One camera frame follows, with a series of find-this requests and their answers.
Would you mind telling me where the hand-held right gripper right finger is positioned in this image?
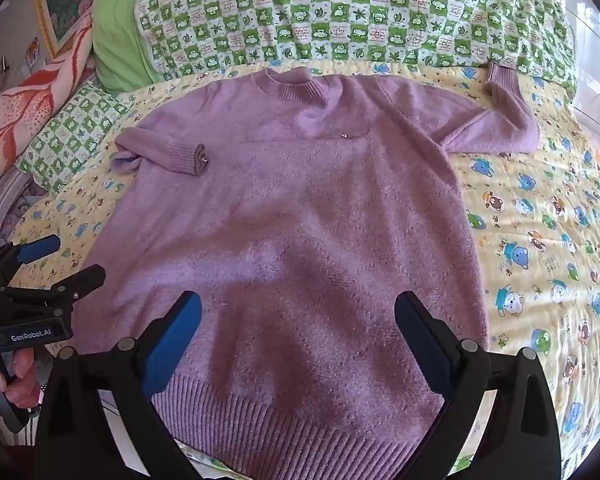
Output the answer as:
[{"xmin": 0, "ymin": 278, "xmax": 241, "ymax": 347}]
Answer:
[{"xmin": 394, "ymin": 290, "xmax": 563, "ymax": 480}]

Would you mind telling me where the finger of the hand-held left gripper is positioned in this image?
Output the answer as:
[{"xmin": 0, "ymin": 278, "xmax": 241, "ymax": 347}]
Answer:
[
  {"xmin": 0, "ymin": 264, "xmax": 107, "ymax": 318},
  {"xmin": 0, "ymin": 234, "xmax": 62, "ymax": 288}
]

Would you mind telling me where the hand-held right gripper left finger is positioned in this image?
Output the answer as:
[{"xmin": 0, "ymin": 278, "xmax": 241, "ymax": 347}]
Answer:
[{"xmin": 32, "ymin": 290, "xmax": 203, "ymax": 480}]

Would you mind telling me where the purple knit sweater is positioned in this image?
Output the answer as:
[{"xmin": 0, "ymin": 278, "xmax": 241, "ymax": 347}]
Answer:
[{"xmin": 70, "ymin": 67, "xmax": 541, "ymax": 480}]

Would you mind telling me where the person's left hand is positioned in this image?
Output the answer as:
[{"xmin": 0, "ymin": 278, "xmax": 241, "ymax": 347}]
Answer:
[{"xmin": 0, "ymin": 347, "xmax": 43, "ymax": 413}]

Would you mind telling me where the striped cloth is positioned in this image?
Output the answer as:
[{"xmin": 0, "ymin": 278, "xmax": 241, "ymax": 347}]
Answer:
[{"xmin": 0, "ymin": 165, "xmax": 37, "ymax": 242}]

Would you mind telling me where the green checkered pillow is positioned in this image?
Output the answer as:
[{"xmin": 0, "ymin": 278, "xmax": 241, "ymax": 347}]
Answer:
[{"xmin": 15, "ymin": 82, "xmax": 137, "ymax": 197}]

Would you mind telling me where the orange floral blanket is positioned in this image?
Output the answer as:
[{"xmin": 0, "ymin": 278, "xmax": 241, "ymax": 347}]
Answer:
[{"xmin": 0, "ymin": 7, "xmax": 102, "ymax": 187}]

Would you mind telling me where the yellow cartoon print bed sheet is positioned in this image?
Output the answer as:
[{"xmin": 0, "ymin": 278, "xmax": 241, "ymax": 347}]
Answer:
[{"xmin": 0, "ymin": 57, "xmax": 600, "ymax": 480}]

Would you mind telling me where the plain green cloth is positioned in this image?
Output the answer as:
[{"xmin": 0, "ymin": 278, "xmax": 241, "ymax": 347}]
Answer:
[{"xmin": 91, "ymin": 0, "xmax": 157, "ymax": 95}]

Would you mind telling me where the green checkered quilt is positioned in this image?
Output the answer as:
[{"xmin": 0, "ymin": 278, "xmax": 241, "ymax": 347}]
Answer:
[{"xmin": 132, "ymin": 0, "xmax": 581, "ymax": 101}]

